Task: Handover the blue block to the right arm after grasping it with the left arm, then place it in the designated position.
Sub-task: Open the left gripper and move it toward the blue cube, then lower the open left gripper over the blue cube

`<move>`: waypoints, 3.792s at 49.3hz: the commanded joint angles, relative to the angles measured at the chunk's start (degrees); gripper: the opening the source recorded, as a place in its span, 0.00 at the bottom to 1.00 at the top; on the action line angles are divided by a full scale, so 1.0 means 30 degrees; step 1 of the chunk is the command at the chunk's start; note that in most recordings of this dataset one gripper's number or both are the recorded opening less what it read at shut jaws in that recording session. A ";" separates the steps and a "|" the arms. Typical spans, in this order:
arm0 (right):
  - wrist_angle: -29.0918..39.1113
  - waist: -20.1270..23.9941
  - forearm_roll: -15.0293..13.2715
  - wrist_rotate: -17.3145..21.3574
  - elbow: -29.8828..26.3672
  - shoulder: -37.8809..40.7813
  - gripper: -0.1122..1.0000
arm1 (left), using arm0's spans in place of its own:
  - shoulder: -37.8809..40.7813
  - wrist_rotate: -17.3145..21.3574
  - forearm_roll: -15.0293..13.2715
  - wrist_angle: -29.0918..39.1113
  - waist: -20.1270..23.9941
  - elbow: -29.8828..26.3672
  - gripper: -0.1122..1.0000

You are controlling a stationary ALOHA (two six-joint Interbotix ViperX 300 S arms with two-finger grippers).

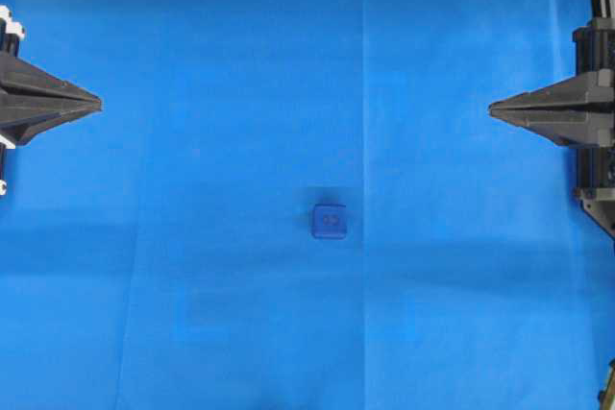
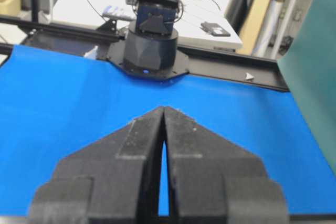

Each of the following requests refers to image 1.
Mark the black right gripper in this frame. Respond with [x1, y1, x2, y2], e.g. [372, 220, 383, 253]
[488, 17, 615, 203]

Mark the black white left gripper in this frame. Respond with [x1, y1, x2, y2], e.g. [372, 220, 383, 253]
[0, 5, 103, 196]

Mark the blue cube block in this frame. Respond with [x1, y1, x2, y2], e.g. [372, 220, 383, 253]
[311, 204, 347, 240]

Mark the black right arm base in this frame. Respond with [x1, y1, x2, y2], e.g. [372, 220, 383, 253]
[575, 187, 615, 239]

